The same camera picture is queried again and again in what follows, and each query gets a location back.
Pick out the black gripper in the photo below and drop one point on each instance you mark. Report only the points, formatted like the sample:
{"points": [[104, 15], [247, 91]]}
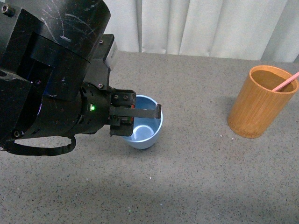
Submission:
{"points": [[114, 107]]}

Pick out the pink chopstick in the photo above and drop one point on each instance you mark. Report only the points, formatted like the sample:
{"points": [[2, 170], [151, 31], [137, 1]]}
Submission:
{"points": [[286, 82]]}

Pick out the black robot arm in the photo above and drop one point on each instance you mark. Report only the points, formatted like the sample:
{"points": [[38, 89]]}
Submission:
{"points": [[55, 62]]}

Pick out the blue plastic cup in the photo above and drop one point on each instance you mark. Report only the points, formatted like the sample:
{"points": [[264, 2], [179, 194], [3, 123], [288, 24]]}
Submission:
{"points": [[146, 131]]}

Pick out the bamboo chopstick holder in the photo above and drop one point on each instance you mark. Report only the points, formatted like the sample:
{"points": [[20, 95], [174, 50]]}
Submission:
{"points": [[257, 104]]}

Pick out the white curtain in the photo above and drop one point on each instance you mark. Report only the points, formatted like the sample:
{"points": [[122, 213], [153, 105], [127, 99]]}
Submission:
{"points": [[242, 29]]}

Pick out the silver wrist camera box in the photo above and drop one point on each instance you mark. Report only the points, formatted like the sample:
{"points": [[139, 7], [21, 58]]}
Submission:
{"points": [[111, 58]]}

